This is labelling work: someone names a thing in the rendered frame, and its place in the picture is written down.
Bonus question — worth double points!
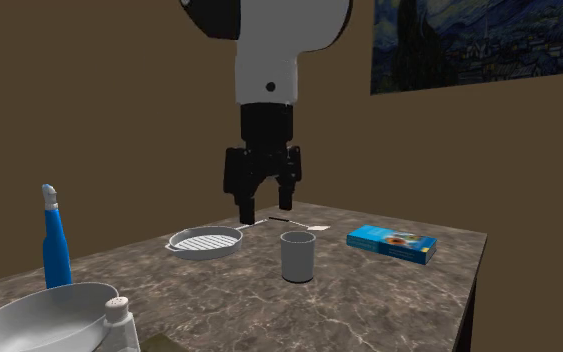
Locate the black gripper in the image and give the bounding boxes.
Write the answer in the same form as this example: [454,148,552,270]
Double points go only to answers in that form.
[222,102,304,226]

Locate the blue book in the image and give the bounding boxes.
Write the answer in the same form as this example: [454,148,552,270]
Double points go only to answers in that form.
[346,224,438,266]

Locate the grey round grill pan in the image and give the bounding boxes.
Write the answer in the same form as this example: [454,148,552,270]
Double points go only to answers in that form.
[164,219,269,262]

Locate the white bowl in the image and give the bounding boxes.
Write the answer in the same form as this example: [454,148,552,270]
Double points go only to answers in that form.
[0,282,120,352]

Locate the blue spray bottle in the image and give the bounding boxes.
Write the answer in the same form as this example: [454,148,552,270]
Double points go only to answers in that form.
[41,183,74,290]

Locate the grey cup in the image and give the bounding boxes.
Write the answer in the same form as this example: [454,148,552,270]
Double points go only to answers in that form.
[280,230,317,284]

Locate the white salt shaker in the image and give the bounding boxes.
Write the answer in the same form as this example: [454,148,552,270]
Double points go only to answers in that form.
[100,296,142,352]

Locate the dark blue wall painting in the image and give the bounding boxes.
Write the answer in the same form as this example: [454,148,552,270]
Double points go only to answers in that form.
[370,0,563,96]

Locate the brown marble top table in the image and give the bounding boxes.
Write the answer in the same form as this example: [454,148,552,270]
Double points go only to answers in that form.
[0,200,488,352]

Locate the black handled white spatula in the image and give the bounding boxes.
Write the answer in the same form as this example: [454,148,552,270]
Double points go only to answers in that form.
[268,216,332,233]

